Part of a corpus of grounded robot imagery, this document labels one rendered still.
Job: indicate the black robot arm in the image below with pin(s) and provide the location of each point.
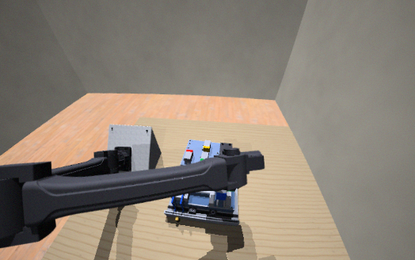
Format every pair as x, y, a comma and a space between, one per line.
33, 195

